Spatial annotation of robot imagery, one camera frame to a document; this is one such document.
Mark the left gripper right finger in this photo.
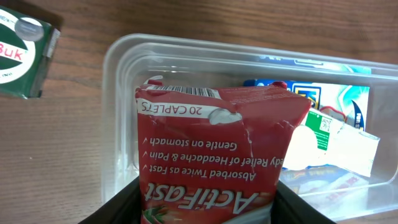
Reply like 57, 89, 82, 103
271, 182, 336, 224

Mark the blue Kool Fever box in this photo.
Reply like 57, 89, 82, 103
242, 55, 373, 206

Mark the red ActiFast medicine box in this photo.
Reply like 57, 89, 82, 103
135, 84, 311, 224

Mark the clear plastic container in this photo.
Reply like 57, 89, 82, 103
101, 34, 397, 223

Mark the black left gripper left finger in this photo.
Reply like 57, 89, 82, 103
78, 177, 141, 224

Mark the white green medicine box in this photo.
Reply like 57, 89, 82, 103
302, 109, 380, 177

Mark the green round-logo box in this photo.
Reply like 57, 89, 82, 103
1, 1, 63, 99

